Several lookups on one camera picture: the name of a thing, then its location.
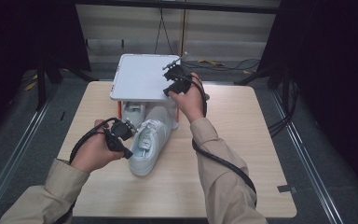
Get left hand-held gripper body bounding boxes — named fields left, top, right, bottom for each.
left=110, top=119, right=137, bottom=142

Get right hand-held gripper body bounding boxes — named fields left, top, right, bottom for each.
left=162, top=51, right=194, bottom=94

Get white sneaker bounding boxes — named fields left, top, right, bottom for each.
left=128, top=105, right=173, bottom=177
left=121, top=101, right=147, bottom=129

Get white storage box with lid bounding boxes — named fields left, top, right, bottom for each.
left=109, top=53, right=183, bottom=131

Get person's left hand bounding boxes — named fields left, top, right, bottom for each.
left=71, top=119, right=125, bottom=174

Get person's right hand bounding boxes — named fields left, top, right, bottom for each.
left=168, top=73, right=207, bottom=124

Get yellow tape strip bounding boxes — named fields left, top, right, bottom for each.
left=23, top=74, right=39, bottom=91
left=198, top=58, right=226, bottom=67

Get black metal stand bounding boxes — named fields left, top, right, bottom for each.
left=35, top=60, right=100, bottom=111

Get dark curtain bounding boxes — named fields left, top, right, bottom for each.
left=255, top=0, right=358, bottom=200
left=0, top=0, right=91, bottom=147

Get grey tape piece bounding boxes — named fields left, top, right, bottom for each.
left=276, top=184, right=298, bottom=194

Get left hand-held gripper black cable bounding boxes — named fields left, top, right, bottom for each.
left=68, top=117, right=119, bottom=165

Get hand-held gripper black cable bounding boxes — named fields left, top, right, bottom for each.
left=191, top=75, right=258, bottom=207
left=68, top=117, right=119, bottom=165

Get black cables on floor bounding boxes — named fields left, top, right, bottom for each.
left=181, top=58, right=261, bottom=72

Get thin black hanging cable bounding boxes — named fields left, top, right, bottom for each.
left=154, top=7, right=175, bottom=56

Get right hand-held gripper black cable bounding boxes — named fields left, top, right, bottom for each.
left=191, top=75, right=258, bottom=207

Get metal floor rail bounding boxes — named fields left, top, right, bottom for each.
left=0, top=83, right=60, bottom=217
left=268, top=88, right=344, bottom=224

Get bundle of black cables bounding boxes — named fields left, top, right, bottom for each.
left=268, top=78, right=300, bottom=138

